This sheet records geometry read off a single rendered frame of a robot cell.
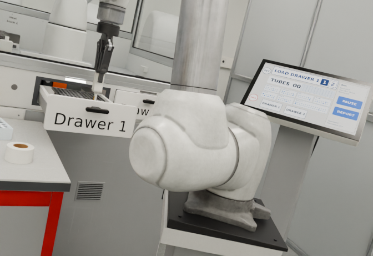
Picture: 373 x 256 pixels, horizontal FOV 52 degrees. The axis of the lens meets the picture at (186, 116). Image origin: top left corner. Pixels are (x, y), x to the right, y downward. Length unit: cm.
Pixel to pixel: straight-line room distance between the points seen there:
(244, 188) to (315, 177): 183
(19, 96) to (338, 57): 200
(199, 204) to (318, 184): 184
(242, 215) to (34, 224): 53
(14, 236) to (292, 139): 122
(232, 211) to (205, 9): 48
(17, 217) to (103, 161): 71
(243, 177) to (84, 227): 106
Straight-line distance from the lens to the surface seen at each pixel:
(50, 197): 107
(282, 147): 183
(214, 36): 80
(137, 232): 193
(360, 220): 250
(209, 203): 96
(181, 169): 73
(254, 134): 91
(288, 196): 187
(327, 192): 268
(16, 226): 109
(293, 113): 173
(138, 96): 166
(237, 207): 96
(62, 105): 125
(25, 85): 157
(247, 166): 90
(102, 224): 185
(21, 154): 111
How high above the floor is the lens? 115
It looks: 9 degrees down
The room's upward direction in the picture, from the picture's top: 13 degrees clockwise
